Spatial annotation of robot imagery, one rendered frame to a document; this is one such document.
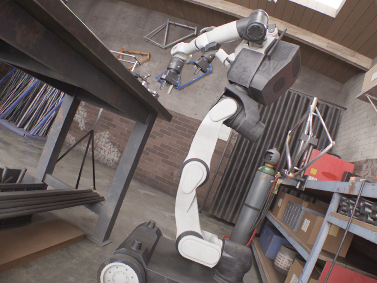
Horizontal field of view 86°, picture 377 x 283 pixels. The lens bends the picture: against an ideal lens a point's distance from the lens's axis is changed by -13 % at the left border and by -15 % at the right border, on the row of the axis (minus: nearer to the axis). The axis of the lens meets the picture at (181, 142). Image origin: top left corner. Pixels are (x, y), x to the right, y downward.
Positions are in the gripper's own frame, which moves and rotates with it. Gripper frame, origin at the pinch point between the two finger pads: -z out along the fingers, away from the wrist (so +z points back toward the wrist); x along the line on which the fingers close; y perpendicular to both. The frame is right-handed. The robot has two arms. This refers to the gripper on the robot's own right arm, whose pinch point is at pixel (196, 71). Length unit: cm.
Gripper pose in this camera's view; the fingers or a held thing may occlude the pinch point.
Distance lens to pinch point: 174.5
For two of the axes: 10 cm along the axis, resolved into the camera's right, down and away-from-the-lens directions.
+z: 5.8, -8.1, 0.4
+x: -7.0, -5.3, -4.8
